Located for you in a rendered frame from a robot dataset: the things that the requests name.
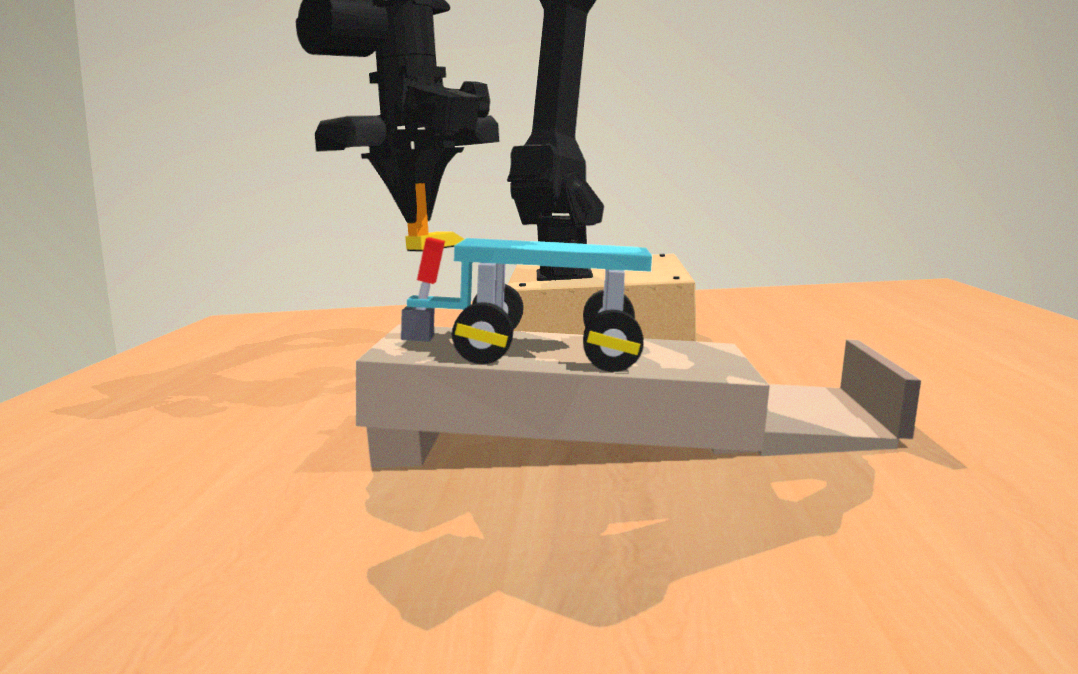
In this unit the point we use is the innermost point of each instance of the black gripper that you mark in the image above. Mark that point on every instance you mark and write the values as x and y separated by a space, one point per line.
391 153

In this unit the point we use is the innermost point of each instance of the beige wooden ramp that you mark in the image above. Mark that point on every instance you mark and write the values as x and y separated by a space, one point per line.
413 385

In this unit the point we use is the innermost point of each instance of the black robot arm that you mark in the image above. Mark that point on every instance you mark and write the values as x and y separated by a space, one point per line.
548 173

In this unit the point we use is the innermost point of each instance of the red-headed pin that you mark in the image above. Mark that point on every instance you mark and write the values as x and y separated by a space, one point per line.
429 265

